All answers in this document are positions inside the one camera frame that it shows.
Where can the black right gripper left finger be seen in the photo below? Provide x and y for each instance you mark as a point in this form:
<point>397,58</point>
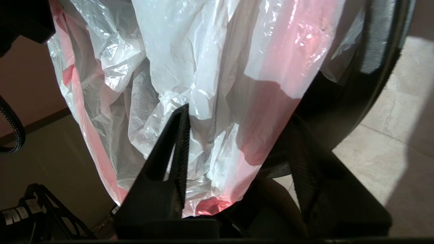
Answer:
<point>152,200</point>

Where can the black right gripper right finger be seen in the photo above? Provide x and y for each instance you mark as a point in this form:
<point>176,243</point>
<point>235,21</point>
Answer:
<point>339,203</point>

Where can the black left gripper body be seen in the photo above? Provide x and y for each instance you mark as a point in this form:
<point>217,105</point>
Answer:
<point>15,220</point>

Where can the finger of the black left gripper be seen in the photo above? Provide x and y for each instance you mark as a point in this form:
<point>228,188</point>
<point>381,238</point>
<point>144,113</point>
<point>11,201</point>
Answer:
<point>47,210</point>

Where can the white liner bag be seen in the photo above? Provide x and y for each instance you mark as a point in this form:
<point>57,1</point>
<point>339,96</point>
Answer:
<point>190,67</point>

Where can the black trash bin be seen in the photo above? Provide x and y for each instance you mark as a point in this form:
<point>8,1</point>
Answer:
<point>379,51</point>

